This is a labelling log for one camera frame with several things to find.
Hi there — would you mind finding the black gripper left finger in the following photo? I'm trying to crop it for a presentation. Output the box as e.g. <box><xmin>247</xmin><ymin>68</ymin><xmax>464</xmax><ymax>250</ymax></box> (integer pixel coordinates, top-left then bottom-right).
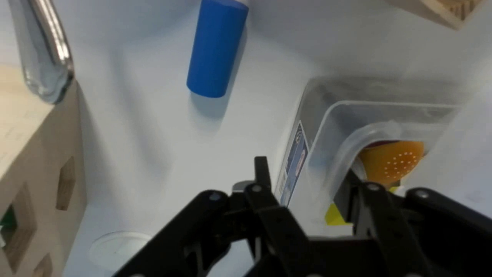
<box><xmin>113</xmin><ymin>156</ymin><xmax>319</xmax><ymax>277</ymax></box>

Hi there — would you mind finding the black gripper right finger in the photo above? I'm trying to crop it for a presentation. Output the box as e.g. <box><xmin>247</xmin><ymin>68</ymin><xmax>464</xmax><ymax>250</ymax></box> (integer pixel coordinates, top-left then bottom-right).
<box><xmin>312</xmin><ymin>171</ymin><xmax>492</xmax><ymax>277</ymax></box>

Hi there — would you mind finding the small wooden box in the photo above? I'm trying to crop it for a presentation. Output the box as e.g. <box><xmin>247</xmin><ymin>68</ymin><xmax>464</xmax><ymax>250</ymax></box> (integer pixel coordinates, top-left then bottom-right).
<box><xmin>389</xmin><ymin>0</ymin><xmax>485</xmax><ymax>30</ymax></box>

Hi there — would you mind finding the clear plastic container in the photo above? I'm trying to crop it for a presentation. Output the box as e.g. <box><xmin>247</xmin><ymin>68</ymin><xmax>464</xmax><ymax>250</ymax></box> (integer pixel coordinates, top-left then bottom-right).
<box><xmin>273</xmin><ymin>76</ymin><xmax>462</xmax><ymax>228</ymax></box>

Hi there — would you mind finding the yellow block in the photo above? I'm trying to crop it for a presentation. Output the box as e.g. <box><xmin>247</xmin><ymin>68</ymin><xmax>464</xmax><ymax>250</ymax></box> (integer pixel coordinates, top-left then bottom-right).
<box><xmin>323</xmin><ymin>202</ymin><xmax>355</xmax><ymax>228</ymax></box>

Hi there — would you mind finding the orange dotted disc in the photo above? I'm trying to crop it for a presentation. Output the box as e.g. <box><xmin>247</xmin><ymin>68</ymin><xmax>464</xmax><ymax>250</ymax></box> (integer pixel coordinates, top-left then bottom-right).
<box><xmin>358</xmin><ymin>140</ymin><xmax>427</xmax><ymax>190</ymax></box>

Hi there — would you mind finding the white flat disc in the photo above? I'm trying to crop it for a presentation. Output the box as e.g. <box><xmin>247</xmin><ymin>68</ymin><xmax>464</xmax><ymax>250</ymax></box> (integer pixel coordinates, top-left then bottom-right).
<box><xmin>87</xmin><ymin>231</ymin><xmax>155</xmax><ymax>274</ymax></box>

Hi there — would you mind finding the blue cylinder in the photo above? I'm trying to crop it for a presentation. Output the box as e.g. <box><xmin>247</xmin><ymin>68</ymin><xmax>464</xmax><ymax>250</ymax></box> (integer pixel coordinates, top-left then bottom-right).
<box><xmin>186</xmin><ymin>0</ymin><xmax>250</xmax><ymax>99</ymax></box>

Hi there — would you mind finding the wooden shape sorter cube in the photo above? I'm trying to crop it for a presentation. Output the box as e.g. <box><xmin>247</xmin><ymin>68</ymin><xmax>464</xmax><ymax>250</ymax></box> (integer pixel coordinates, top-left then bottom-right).
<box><xmin>0</xmin><ymin>60</ymin><xmax>89</xmax><ymax>277</ymax></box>

